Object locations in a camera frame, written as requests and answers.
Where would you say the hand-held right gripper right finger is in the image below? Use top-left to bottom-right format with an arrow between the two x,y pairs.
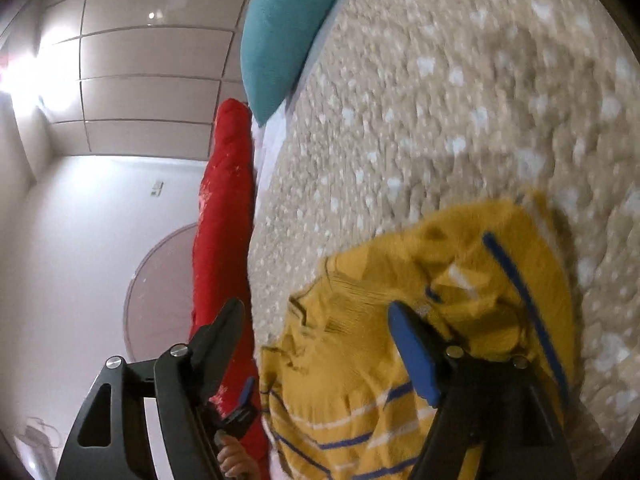
388,301 -> 579,480

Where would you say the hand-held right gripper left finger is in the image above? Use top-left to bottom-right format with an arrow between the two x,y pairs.
56,298 -> 246,480

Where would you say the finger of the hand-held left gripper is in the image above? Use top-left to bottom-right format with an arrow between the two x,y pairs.
214,375 -> 259,448

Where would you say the yellow blue-striped sweater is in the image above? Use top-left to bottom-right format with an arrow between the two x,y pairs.
257,199 -> 586,480

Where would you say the person's left hand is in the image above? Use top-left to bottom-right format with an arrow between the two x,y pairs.
218,434 -> 262,480

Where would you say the red quilt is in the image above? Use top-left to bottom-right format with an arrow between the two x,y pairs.
188,98 -> 268,461

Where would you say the beige white-spotted blanket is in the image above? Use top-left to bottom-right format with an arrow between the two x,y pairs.
247,0 -> 640,480

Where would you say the teal pillow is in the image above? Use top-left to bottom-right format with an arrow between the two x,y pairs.
240,0 -> 362,128

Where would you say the round wall panel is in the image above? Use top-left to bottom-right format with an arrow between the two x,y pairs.
123,224 -> 199,361

